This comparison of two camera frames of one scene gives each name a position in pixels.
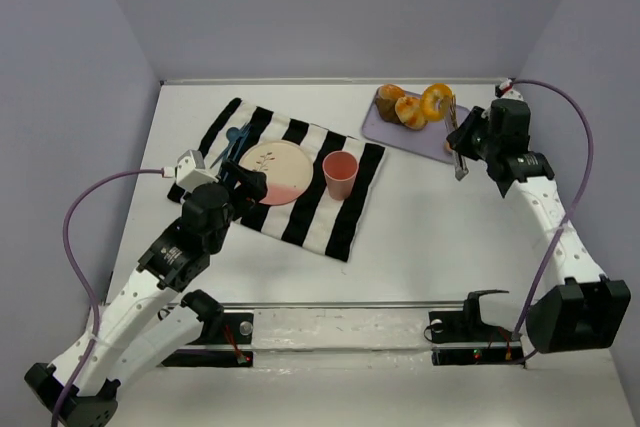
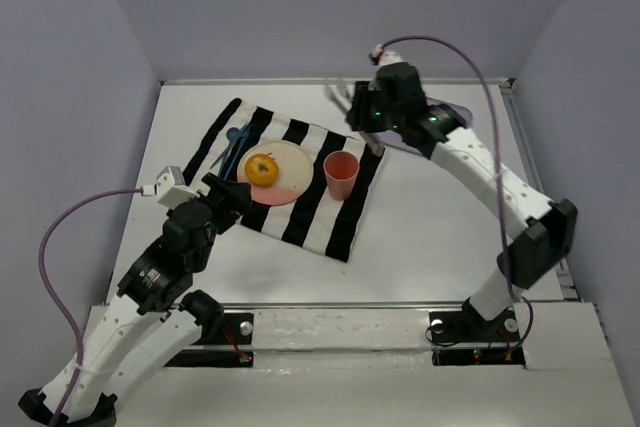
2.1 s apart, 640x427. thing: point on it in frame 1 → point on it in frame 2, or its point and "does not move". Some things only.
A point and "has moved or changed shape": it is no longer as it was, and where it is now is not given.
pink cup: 340,169 does not move
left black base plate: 223,329 does not move
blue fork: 245,131 does not move
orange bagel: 435,102 → 252,169
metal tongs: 460,170 has moved or changed shape
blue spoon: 232,134 does not move
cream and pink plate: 288,167 does not move
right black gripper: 463,129 → 357,110
